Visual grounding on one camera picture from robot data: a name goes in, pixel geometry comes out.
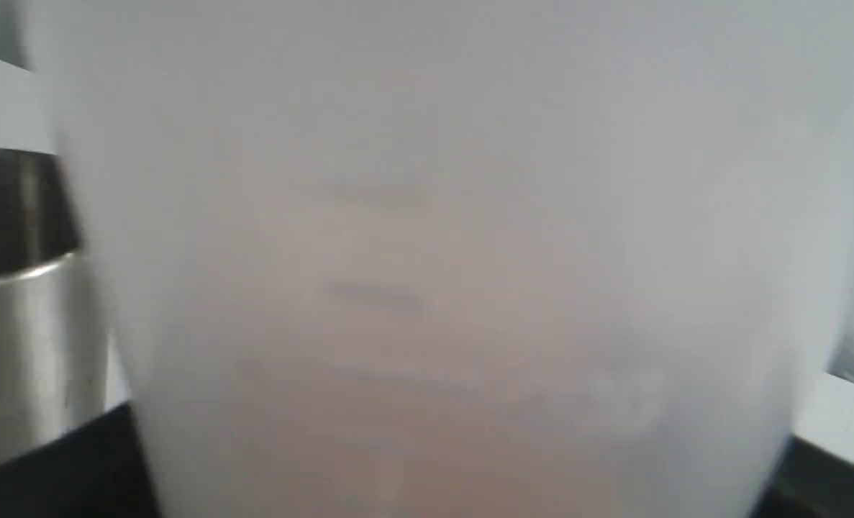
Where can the clear squeeze bottle with oil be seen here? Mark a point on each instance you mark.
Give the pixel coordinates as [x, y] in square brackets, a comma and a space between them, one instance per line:
[461, 258]

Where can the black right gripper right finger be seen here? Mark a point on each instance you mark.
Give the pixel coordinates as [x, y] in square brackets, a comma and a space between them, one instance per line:
[809, 482]

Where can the stainless steel cup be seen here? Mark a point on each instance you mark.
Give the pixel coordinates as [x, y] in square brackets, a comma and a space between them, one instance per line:
[53, 334]

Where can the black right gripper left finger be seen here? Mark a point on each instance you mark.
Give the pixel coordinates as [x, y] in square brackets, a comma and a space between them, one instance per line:
[99, 470]

